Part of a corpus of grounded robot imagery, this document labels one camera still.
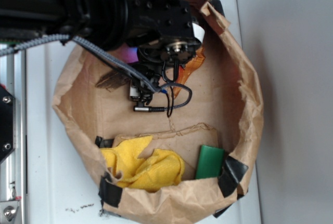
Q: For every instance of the green cylinder block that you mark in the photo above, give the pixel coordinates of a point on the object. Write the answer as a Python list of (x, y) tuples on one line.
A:
[(209, 162)]

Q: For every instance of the dark wood chip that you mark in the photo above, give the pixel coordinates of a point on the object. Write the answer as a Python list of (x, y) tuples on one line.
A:
[(112, 80)]

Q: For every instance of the brown paper bag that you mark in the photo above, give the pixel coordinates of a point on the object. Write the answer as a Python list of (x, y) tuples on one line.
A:
[(226, 112)]

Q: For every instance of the orange conch shell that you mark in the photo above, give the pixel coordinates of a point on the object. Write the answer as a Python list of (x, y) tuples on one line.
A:
[(194, 64)]

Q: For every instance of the yellow cloth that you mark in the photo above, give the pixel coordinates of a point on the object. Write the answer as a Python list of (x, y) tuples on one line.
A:
[(162, 169)]

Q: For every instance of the aluminium rail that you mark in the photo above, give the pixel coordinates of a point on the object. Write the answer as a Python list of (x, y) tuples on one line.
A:
[(13, 174)]

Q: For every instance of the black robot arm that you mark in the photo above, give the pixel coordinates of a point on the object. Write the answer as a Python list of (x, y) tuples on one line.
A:
[(102, 23)]

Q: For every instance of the white plastic bin lid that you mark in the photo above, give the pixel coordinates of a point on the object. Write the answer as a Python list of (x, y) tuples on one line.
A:
[(59, 188)]

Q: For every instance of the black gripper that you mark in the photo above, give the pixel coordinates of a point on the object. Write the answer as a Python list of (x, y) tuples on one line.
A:
[(163, 33)]

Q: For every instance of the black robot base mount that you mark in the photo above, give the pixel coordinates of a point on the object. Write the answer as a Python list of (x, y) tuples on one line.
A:
[(8, 139)]

